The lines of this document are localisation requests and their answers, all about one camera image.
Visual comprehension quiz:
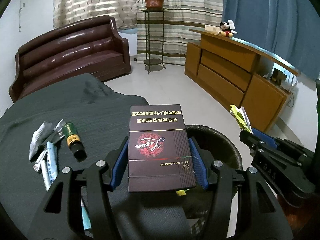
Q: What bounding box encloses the green yellow small bottle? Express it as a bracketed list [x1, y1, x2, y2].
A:
[63, 122, 87, 162]

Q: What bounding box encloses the dark green tablecloth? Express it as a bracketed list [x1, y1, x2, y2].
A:
[1, 74, 190, 239]

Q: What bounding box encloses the patterned beige curtain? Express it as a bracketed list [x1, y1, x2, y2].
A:
[53, 0, 138, 30]

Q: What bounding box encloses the blue curtain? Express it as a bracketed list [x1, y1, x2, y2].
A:
[223, 0, 319, 80]

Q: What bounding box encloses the silver foil torn wrapper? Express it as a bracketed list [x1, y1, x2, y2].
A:
[47, 119, 66, 145]

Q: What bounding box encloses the mickey mouse plush toy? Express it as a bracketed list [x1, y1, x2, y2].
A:
[218, 20, 237, 38]

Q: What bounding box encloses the light blue stick sachet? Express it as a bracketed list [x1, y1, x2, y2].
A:
[47, 142, 58, 184]

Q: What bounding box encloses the dark red cigarette box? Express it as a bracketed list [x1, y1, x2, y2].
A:
[128, 105, 196, 192]

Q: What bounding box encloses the wooden sideboard cabinet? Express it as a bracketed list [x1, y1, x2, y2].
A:
[184, 30, 300, 132]

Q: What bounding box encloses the yellow green wrapper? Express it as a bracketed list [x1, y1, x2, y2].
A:
[229, 105, 253, 133]

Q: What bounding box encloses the white blue stick sachet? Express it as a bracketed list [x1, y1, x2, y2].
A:
[33, 150, 51, 191]

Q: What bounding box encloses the dark red leather sofa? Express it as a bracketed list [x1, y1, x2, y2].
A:
[9, 15, 131, 102]

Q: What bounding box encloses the black woven trash bin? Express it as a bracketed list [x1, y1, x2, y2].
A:
[183, 125, 243, 239]

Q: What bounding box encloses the white grey pouch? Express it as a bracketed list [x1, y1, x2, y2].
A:
[29, 121, 54, 161]

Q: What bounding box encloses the striped beige curtain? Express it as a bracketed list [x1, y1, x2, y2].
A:
[137, 0, 223, 65]

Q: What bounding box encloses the black metal plant stand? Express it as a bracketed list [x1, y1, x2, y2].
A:
[143, 8, 166, 74]

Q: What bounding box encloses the small cardboard box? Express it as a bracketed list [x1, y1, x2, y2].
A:
[204, 24, 221, 35]

